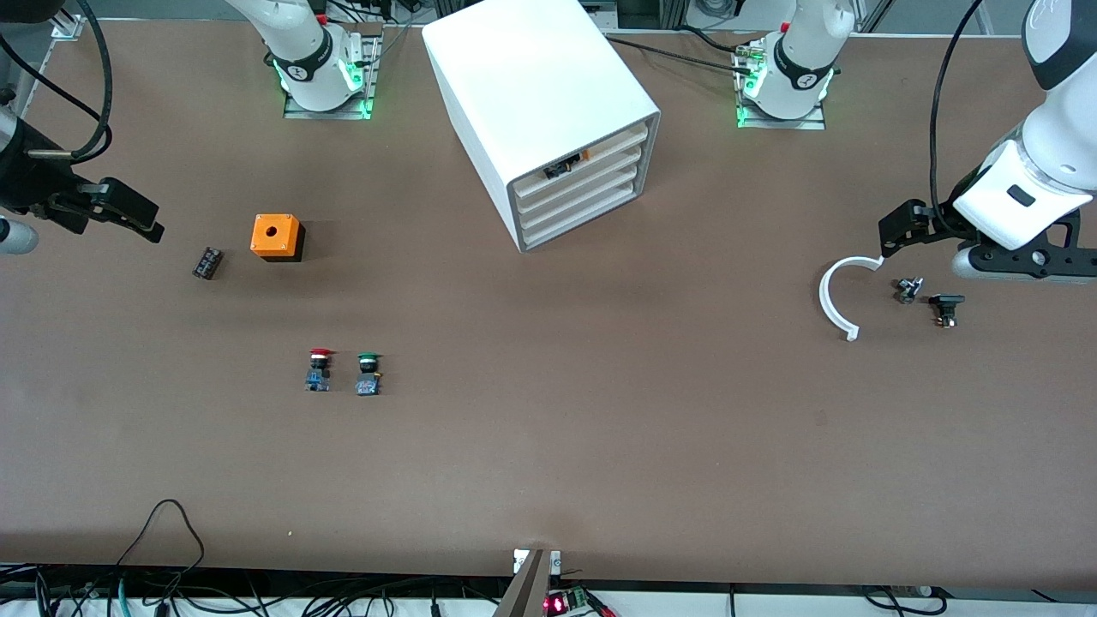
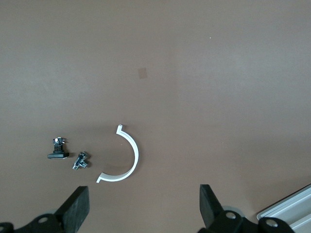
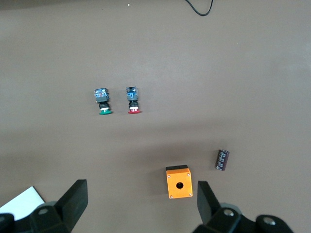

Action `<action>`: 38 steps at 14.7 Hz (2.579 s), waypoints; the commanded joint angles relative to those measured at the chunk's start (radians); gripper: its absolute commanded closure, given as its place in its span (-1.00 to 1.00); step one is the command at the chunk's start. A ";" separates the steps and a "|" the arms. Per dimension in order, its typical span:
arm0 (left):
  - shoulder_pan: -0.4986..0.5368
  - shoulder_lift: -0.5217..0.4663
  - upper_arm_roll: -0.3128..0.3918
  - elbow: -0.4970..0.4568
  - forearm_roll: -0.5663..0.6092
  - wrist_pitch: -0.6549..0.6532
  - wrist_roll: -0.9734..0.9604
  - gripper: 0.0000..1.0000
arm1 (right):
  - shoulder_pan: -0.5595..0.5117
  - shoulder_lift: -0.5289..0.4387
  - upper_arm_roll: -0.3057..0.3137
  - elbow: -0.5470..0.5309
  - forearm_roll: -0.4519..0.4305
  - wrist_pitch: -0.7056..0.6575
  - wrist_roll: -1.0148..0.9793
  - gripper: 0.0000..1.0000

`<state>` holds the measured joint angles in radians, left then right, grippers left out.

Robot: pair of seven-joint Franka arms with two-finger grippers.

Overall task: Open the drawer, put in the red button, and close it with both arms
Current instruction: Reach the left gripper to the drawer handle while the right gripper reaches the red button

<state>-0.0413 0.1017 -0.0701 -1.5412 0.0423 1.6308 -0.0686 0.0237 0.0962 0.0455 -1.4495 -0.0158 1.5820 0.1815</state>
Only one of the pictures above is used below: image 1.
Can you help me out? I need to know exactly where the small black orange component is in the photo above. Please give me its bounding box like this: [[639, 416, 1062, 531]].
[[544, 151, 592, 181]]

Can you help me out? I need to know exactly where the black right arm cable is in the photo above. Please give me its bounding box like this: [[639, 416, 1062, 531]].
[[0, 0, 114, 164]]

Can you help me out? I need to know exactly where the white curved plastic arc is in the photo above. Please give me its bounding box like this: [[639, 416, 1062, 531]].
[[818, 255, 886, 343]]

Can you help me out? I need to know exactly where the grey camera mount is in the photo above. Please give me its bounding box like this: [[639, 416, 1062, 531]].
[[493, 548, 563, 617]]

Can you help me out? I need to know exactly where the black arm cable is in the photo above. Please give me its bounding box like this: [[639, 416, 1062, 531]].
[[929, 0, 986, 237], [0, 0, 114, 164]]

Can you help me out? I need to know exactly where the circuit board with red LED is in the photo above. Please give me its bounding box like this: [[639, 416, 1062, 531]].
[[543, 586, 616, 617]]

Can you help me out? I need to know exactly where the black cable on table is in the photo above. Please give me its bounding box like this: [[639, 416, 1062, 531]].
[[602, 36, 753, 73]]

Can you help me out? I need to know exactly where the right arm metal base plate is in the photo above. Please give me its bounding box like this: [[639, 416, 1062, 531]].
[[283, 34, 382, 121]]

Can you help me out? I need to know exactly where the tangled black cable bundle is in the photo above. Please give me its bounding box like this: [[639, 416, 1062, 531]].
[[0, 561, 515, 617]]

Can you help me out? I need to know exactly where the black push button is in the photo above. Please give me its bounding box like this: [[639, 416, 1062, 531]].
[[929, 293, 967, 329]]

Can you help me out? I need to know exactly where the black looped cable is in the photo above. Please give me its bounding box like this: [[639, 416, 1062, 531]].
[[116, 499, 207, 592]]

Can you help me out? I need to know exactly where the orange button enclosure box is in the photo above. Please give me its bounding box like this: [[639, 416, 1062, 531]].
[[250, 213, 306, 263]]

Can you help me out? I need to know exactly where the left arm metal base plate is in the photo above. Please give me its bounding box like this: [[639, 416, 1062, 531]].
[[735, 43, 828, 131]]

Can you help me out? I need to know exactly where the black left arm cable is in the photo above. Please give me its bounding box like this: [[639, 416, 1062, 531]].
[[929, 0, 986, 237]]

